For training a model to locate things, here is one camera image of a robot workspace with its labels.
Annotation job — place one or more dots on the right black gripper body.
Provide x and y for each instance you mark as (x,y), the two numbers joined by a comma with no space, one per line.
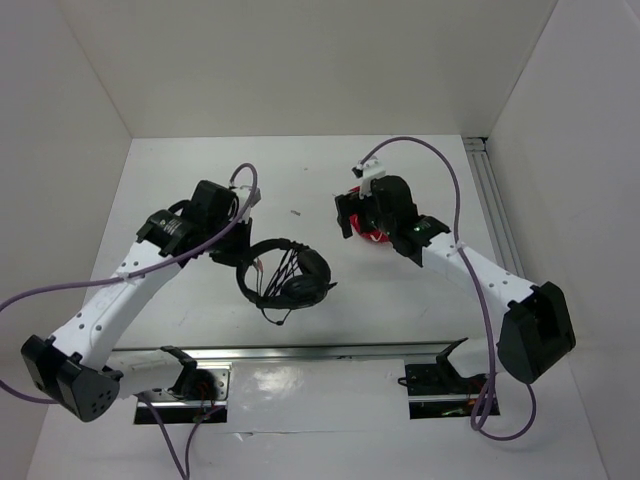
(367,209)

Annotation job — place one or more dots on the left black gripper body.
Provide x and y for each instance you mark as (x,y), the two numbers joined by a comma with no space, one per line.
(231,251)

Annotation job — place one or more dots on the black headset with microphone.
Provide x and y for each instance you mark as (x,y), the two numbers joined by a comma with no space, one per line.
(301,280)

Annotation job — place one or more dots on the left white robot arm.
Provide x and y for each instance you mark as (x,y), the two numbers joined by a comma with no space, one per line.
(75,366)

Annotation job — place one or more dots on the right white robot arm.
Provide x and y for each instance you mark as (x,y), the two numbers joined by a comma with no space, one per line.
(531,323)

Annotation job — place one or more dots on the red headphones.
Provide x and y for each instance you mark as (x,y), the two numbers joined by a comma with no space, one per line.
(364,222)

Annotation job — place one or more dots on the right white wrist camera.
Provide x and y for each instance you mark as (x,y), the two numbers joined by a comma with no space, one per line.
(366,172)

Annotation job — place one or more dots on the aluminium side rail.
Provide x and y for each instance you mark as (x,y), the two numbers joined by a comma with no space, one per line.
(500,232)

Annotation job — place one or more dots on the aluminium front rail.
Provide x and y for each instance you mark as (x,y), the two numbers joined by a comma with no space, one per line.
(321,352)

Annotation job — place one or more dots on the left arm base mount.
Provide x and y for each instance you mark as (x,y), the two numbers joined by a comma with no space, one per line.
(195,385)

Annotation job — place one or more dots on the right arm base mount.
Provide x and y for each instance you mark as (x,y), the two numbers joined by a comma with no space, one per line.
(436,391)

